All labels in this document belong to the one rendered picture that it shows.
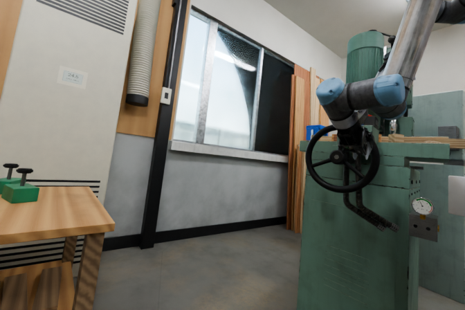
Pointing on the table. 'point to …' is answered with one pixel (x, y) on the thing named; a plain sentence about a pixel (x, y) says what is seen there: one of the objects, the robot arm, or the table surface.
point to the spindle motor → (364, 56)
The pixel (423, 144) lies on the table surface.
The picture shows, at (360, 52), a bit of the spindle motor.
